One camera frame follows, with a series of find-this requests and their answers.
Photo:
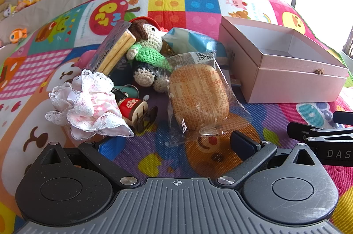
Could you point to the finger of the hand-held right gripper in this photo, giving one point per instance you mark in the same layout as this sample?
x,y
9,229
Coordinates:
x,y
303,130
343,117

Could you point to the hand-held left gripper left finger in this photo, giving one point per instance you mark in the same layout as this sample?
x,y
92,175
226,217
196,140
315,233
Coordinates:
x,y
111,147

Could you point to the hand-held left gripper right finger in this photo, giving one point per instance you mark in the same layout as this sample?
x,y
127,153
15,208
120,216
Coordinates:
x,y
242,144

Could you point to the pink lace cloth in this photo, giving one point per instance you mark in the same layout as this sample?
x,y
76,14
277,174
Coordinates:
x,y
88,104

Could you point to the pink cardboard box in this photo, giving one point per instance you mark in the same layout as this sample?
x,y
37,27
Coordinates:
x,y
292,76

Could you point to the bread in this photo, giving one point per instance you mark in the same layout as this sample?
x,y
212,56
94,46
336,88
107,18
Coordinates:
x,y
198,96

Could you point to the cracker packet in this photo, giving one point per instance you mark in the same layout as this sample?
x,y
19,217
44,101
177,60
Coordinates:
x,y
115,49

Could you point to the crochet doll with green top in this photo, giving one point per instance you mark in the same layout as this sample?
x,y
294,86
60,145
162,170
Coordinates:
x,y
147,53

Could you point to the blue and white packet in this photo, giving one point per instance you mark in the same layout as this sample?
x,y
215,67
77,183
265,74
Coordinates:
x,y
193,42

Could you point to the colourful printed blanket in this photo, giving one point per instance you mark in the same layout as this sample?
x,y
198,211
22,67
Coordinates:
x,y
193,20

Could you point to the orange fish plush toy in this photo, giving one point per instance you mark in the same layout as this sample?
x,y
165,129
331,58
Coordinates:
x,y
18,34

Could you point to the pink yellow plush toy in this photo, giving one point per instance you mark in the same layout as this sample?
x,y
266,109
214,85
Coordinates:
x,y
24,3

